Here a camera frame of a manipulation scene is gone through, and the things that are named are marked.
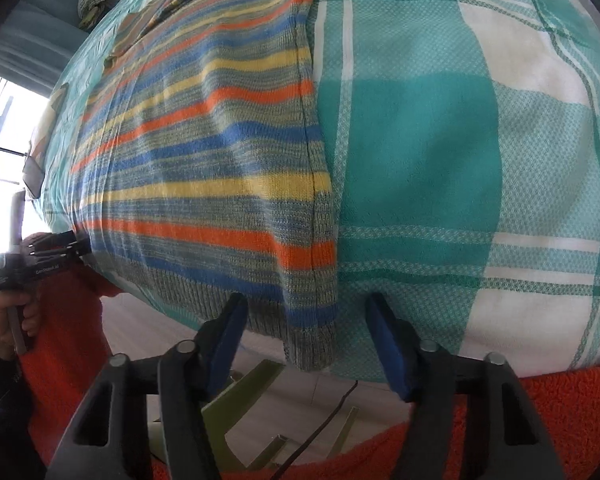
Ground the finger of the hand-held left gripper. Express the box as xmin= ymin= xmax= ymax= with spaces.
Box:
xmin=22 ymin=230 xmax=93 ymax=263

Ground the striped knit sweater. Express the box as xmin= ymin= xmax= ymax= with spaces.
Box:
xmin=70 ymin=0 xmax=342 ymax=374

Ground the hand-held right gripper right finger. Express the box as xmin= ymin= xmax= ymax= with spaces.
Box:
xmin=365 ymin=292 xmax=566 ymax=480

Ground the teal checked bedspread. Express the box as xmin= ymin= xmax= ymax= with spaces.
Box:
xmin=40 ymin=0 xmax=600 ymax=386

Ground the person's left hand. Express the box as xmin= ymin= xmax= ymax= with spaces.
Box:
xmin=0 ymin=232 xmax=51 ymax=361

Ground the black cable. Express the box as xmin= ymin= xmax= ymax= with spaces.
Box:
xmin=274 ymin=380 xmax=361 ymax=480

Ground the green stool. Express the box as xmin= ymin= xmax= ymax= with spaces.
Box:
xmin=149 ymin=359 xmax=362 ymax=472

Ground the window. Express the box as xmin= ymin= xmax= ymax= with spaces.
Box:
xmin=0 ymin=72 xmax=48 ymax=201

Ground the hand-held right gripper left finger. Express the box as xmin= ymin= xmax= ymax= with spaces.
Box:
xmin=45 ymin=292 xmax=249 ymax=480

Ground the black smartphone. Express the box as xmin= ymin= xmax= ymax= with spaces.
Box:
xmin=24 ymin=152 xmax=46 ymax=199

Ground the blue curtain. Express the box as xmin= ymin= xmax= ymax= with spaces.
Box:
xmin=0 ymin=0 xmax=92 ymax=83

